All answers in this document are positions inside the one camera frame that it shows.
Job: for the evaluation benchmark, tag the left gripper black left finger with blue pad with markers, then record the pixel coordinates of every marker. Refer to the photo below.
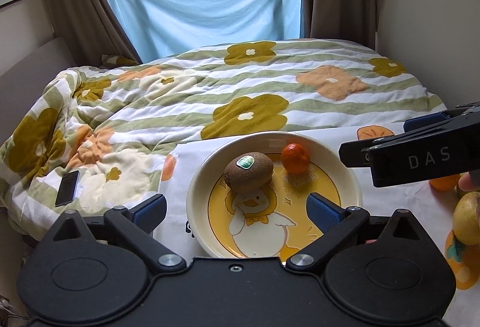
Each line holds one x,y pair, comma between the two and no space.
132,230

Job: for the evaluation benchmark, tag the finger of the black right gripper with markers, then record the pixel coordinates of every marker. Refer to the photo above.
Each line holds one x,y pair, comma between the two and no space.
423,121
374,152

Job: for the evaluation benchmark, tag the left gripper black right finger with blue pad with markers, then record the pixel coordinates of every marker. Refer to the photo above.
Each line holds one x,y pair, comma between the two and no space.
341,228

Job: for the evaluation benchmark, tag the large orange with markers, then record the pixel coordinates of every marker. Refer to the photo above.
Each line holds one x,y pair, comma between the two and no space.
447,183

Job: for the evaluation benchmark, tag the small mandarin orange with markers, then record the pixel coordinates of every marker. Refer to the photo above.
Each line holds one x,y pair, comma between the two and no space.
295,158

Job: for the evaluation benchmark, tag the yellow apple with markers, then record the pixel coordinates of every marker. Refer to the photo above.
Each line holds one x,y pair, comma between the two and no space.
465,221

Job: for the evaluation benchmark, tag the brown kiwi with sticker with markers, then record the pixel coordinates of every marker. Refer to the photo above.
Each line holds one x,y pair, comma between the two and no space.
248,172

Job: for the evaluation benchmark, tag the person's hand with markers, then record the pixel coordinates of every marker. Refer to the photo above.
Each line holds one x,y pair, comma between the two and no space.
470,182

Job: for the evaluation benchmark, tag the white fruit print cloth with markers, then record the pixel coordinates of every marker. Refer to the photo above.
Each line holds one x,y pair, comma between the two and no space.
433,208

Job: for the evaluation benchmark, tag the cream duck pattern plate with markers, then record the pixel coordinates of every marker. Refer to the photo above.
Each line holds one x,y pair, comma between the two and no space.
271,221

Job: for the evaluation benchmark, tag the black smartphone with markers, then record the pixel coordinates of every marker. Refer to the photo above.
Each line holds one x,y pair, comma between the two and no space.
67,188

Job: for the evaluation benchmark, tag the floral striped quilt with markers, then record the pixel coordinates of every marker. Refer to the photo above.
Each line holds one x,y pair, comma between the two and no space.
117,127

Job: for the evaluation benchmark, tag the grey headboard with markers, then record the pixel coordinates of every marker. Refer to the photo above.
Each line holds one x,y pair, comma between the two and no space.
24,83

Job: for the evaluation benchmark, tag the light blue sheet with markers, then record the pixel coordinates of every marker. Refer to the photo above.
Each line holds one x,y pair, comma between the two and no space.
159,28

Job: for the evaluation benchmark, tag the left brown curtain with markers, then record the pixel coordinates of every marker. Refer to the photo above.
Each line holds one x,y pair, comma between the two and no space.
90,29

